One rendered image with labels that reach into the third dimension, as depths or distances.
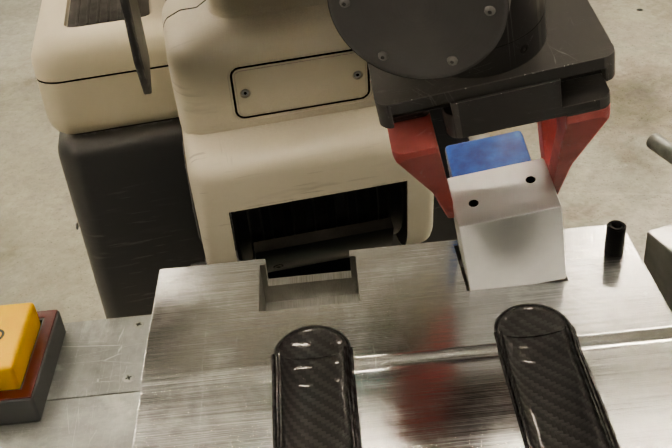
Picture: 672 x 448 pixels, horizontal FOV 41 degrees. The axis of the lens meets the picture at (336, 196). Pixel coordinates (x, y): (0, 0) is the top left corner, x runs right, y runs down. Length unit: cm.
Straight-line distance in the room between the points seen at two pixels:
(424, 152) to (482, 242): 7
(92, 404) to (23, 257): 161
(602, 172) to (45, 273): 131
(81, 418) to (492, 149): 29
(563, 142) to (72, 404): 33
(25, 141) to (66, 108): 159
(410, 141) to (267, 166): 39
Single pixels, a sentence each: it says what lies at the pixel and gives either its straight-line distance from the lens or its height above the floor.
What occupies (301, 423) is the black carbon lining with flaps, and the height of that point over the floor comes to 88.
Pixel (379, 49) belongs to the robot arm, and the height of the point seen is 107.
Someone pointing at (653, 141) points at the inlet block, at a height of 86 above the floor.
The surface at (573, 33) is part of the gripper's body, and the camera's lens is 41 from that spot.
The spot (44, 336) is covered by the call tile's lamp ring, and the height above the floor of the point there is 82.
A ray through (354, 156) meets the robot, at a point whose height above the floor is 78.
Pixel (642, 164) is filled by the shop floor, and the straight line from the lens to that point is 229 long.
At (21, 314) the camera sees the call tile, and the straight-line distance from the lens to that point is 60.
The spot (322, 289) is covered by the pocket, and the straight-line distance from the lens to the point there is 51.
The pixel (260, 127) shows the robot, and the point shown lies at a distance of 81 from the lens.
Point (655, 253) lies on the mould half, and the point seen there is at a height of 84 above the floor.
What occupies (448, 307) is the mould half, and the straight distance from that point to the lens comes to 46.
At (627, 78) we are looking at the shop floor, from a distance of 269.
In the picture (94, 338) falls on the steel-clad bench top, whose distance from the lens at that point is 62.
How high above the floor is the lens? 119
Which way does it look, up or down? 33 degrees down
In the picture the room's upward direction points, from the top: 6 degrees counter-clockwise
